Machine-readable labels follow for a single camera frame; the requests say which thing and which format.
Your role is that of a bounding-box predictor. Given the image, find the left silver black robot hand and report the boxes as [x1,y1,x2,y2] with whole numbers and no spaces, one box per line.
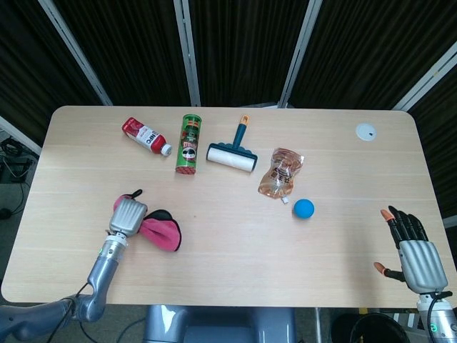
[107,198,149,237]

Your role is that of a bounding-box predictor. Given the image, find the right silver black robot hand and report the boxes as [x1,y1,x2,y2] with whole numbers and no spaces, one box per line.
[373,204,449,295]

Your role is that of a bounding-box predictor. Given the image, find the pink cloth with black trim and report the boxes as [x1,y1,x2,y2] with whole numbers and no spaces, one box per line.
[113,189,183,254]

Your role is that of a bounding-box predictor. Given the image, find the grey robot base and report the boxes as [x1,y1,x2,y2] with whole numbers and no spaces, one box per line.
[142,305,297,343]

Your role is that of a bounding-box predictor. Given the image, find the black trash bin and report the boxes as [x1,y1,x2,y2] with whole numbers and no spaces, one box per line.
[330,312,412,343]

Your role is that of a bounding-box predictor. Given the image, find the red ketchup bottle white cap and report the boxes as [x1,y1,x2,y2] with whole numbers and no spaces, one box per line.
[121,116,173,157]

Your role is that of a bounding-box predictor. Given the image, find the green Pringles can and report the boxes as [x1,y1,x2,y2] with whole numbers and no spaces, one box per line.
[174,114,204,176]

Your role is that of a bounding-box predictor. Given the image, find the blue ball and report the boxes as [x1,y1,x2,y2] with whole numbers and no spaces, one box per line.
[293,198,316,219]

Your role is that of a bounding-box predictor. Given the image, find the brown spout pouch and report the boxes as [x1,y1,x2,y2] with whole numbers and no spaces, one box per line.
[258,147,306,205]

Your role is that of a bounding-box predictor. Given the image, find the teal handled lint roller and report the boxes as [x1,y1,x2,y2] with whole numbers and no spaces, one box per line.
[206,114,258,177]

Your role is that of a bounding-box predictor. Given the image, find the black floor equipment with cables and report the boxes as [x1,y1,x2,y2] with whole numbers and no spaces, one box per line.
[0,136,38,184]

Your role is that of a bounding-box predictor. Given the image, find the grey partition post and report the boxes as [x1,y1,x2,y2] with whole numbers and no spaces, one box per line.
[0,115,42,156]
[390,41,457,112]
[173,0,202,107]
[277,0,324,109]
[38,0,114,107]

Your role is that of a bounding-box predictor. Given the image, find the white round cable grommet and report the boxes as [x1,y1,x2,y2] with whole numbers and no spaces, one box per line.
[355,122,378,141]

